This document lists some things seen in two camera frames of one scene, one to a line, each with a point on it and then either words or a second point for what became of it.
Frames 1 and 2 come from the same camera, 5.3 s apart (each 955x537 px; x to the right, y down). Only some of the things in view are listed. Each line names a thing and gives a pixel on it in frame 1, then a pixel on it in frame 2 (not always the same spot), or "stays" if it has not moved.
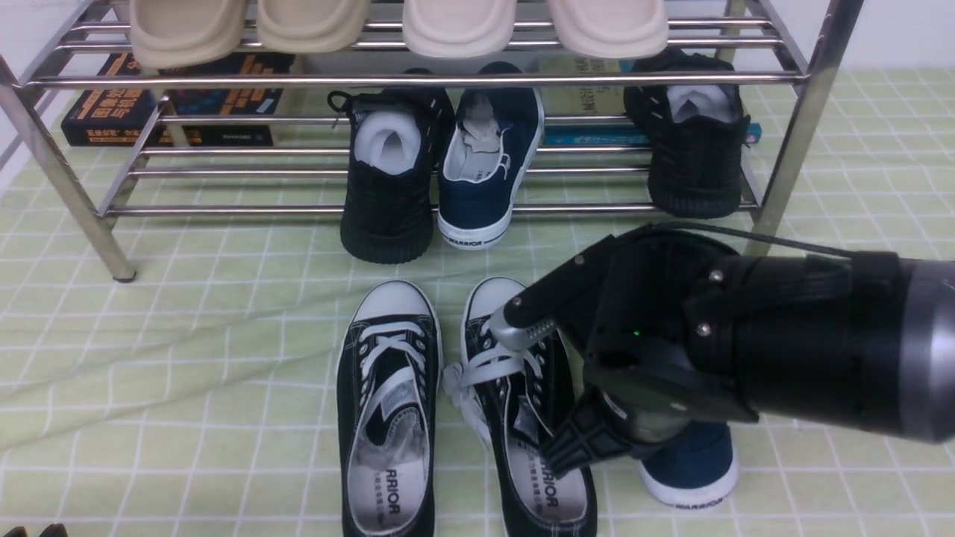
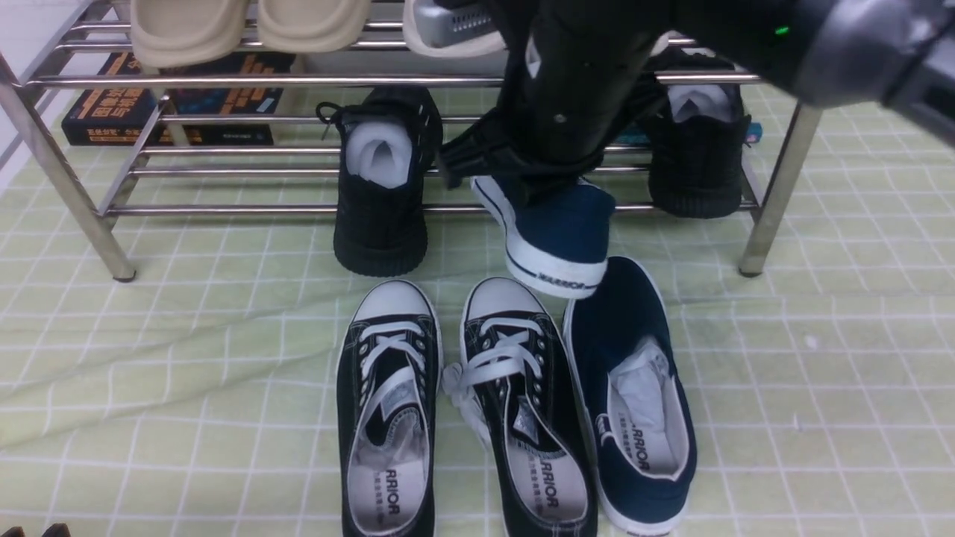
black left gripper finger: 55,529 stays
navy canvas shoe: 491,143 → 558,244
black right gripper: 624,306 → 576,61
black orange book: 127,103 stays
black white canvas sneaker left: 389,374 stays
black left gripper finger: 19,531 stays
